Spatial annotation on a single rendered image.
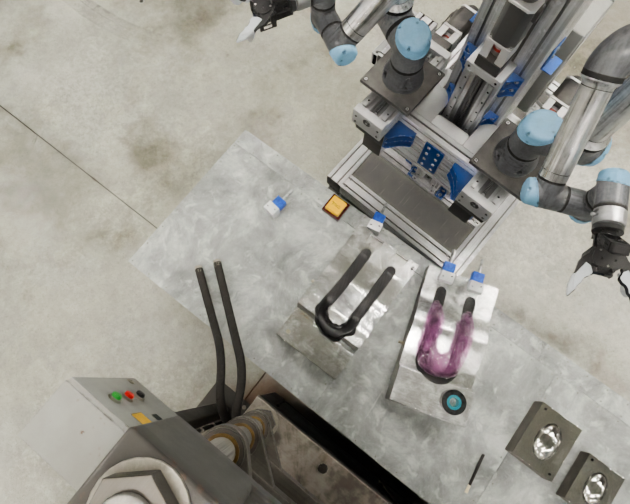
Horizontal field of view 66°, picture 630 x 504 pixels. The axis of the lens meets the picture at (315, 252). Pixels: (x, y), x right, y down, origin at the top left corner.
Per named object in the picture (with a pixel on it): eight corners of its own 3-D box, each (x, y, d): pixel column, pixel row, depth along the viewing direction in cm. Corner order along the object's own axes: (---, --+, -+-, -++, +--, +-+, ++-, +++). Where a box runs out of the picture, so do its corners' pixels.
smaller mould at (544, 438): (534, 400, 170) (543, 401, 164) (571, 428, 168) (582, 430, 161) (504, 449, 166) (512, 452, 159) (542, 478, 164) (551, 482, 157)
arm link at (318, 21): (320, 47, 152) (320, 22, 142) (306, 20, 155) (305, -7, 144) (343, 39, 153) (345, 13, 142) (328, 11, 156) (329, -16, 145)
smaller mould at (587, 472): (580, 450, 166) (590, 453, 160) (614, 475, 164) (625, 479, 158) (555, 493, 163) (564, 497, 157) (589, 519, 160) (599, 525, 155)
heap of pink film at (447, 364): (429, 297, 174) (434, 293, 166) (477, 314, 172) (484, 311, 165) (407, 367, 168) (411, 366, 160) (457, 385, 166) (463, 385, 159)
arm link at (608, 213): (633, 209, 117) (597, 202, 118) (631, 226, 116) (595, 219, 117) (619, 220, 124) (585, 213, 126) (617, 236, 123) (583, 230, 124)
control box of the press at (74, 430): (213, 374, 251) (77, 364, 109) (259, 411, 246) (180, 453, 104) (185, 409, 246) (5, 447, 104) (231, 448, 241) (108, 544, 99)
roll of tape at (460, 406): (467, 410, 159) (470, 411, 156) (444, 417, 159) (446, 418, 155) (458, 386, 161) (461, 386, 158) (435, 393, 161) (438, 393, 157)
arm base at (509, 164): (509, 129, 171) (520, 115, 162) (545, 155, 169) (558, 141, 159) (484, 159, 168) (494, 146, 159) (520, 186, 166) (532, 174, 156)
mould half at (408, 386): (426, 268, 183) (432, 261, 172) (493, 291, 180) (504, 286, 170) (384, 398, 171) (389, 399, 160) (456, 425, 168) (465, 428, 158)
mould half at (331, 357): (358, 230, 187) (361, 219, 174) (414, 270, 183) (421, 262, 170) (277, 334, 177) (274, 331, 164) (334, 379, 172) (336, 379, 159)
